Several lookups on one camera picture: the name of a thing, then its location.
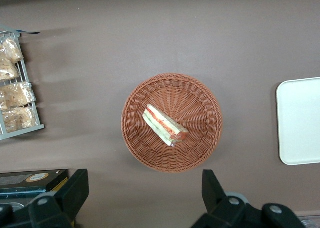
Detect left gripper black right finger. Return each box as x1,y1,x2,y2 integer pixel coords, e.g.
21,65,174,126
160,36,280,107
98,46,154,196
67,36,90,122
191,169,305,228

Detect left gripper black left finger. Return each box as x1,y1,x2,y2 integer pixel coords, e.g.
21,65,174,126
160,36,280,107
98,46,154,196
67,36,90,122
0,168,90,228

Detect triangle sandwich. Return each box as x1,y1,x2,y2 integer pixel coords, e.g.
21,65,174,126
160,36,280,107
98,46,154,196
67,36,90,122
142,104,190,148

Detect round brown wicker basket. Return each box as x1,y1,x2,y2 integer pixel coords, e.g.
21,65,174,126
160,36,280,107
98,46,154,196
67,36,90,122
121,73,224,174

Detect cream plastic tray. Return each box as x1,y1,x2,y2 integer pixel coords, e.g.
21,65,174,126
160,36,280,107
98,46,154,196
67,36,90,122
275,77,320,166

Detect black food warmer cabinet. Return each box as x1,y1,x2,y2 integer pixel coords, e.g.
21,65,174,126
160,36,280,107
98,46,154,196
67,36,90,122
0,168,70,214

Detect steel warmer pan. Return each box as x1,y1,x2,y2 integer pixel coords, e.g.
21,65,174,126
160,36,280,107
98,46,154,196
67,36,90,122
0,199,26,213

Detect clear bag of snacks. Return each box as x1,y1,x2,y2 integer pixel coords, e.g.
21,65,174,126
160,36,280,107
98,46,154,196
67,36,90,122
0,59,21,83
0,37,25,64
0,82,37,112
1,106,40,134

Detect thin blue strip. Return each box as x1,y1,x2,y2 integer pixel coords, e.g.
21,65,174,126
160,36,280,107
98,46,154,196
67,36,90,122
16,29,41,36

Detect grey wire snack rack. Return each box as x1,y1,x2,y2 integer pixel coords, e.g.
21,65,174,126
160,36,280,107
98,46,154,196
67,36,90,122
0,24,46,142

